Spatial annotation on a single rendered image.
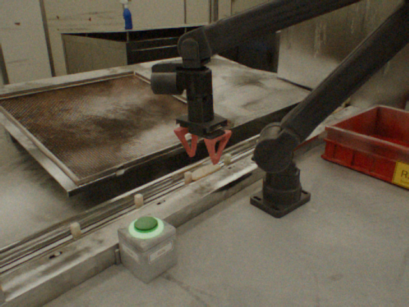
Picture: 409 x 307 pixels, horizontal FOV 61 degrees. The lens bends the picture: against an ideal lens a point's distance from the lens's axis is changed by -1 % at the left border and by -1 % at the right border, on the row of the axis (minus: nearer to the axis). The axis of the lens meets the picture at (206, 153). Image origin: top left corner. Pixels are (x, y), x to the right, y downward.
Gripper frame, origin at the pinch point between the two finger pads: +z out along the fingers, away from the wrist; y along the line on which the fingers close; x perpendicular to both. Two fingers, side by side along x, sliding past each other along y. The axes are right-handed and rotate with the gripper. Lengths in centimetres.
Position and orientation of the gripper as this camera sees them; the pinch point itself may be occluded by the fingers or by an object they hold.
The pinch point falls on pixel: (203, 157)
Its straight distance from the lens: 80.9
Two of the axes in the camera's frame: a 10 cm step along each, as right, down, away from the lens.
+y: 7.2, 2.3, -6.5
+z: 0.5, 9.2, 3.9
